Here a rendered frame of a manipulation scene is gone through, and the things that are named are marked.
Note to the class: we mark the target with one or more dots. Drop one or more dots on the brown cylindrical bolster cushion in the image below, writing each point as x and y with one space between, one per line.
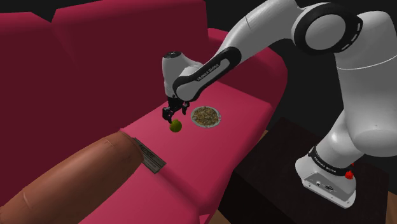
68 183

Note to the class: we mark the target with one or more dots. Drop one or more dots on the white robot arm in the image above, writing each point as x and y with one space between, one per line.
366 93

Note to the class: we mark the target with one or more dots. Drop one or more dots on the grey remote control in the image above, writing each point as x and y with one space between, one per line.
152 159

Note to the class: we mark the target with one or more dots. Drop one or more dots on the green lime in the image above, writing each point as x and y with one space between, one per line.
176 126

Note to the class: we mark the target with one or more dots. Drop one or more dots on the red sofa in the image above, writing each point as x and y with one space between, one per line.
77 77

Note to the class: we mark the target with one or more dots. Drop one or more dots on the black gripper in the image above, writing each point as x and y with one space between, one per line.
175 104

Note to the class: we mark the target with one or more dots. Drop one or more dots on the dark robot stand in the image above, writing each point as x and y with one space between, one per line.
279 186

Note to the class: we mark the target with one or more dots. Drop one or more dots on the plate of brown food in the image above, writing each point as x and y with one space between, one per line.
206 116

